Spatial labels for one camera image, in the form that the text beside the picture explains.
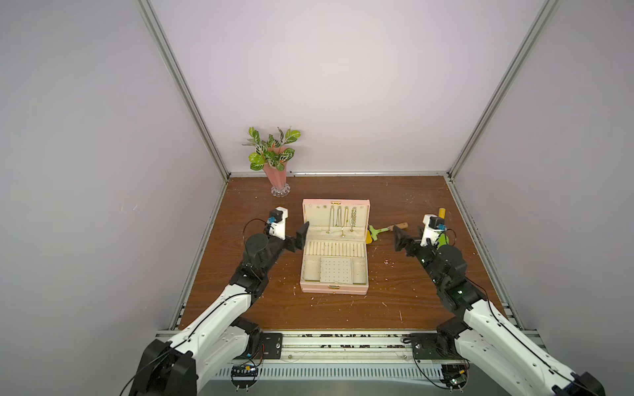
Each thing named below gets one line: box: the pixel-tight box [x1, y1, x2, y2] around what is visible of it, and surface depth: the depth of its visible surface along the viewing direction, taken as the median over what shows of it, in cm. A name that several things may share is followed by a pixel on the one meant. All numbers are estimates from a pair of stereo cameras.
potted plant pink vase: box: [241, 127, 302, 198], surface depth 98 cm
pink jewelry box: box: [300, 198, 371, 296], surface depth 86 cm
